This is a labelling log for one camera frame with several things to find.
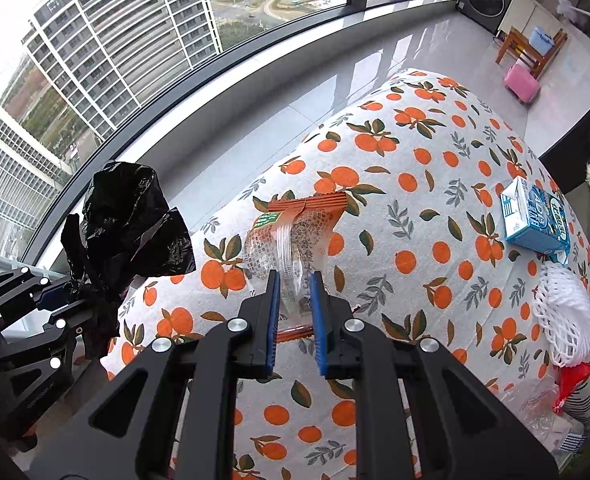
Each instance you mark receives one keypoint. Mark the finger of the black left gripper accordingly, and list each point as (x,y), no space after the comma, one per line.
(76,310)
(19,289)

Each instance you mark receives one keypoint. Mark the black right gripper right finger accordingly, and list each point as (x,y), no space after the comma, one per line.
(420,413)

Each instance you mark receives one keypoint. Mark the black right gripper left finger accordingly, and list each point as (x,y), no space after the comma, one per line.
(173,404)

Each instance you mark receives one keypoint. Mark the black plastic bag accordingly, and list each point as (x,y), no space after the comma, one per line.
(126,229)

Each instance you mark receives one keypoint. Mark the clear orange snack wrapper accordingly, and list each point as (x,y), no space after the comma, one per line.
(291,236)

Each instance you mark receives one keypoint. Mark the red plastic wrapper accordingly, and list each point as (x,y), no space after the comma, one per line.
(568,379)

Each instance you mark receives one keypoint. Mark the white foam fruit net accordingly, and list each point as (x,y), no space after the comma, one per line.
(562,308)

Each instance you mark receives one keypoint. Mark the blue white milk carton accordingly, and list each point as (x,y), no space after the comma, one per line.
(535,219)

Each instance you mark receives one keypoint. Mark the orange fruit print tablecloth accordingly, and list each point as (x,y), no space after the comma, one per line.
(420,252)

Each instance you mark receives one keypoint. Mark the pink plastic stool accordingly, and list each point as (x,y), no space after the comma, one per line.
(519,80)

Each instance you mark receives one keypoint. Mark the wooden chair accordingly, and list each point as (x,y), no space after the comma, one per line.
(518,45)

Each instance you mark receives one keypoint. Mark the blue plastic basin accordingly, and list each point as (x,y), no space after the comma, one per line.
(540,41)

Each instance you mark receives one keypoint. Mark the dark window frame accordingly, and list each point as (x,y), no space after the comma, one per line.
(300,45)

